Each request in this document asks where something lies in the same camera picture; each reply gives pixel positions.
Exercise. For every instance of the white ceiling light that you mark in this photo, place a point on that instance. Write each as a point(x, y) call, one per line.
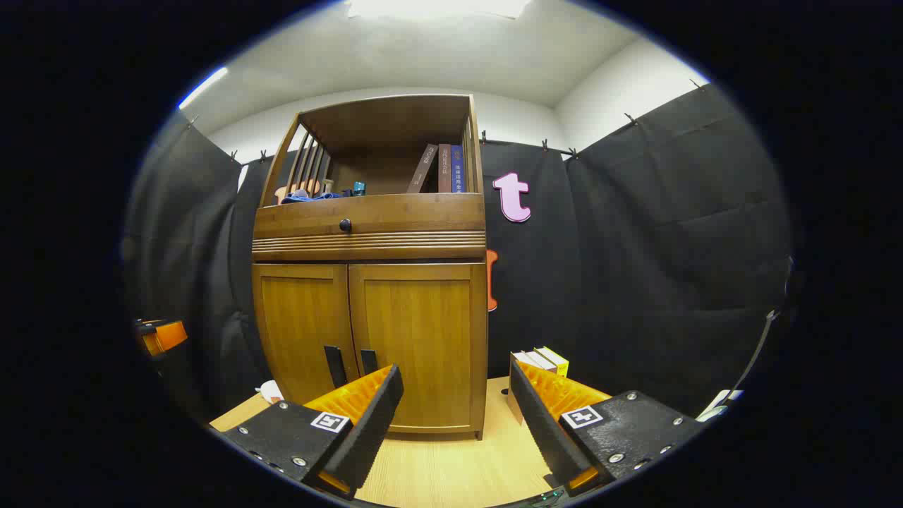
point(437, 7)

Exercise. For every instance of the wooden shoe cabinet door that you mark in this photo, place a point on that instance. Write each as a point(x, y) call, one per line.
point(303, 317)
point(423, 324)

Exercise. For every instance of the small white packet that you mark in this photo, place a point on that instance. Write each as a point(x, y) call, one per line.
point(270, 391)

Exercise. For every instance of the reddish brown shelf book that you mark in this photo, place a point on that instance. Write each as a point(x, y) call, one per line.
point(444, 169)

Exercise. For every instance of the brown wooden shoe cabinet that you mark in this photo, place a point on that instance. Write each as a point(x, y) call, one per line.
point(381, 120)

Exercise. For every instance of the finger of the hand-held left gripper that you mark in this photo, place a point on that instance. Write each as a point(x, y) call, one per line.
point(166, 336)

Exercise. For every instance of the blue shelf book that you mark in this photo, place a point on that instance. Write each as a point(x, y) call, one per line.
point(457, 169)

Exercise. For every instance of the wooden drawer with black knob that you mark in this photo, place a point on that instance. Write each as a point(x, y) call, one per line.
point(423, 212)

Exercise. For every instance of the brown leaning shelf book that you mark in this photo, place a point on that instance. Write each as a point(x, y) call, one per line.
point(423, 168)

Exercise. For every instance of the yellow book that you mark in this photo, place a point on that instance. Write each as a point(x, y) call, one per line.
point(557, 361)

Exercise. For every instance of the black backdrop cloth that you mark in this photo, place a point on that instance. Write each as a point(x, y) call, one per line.
point(635, 247)

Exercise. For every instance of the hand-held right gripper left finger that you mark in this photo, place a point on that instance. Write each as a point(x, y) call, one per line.
point(374, 423)

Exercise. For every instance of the blue cloth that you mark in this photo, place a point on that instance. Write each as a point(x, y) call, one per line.
point(310, 197)

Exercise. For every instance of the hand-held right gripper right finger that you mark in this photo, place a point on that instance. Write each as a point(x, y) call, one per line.
point(540, 423)

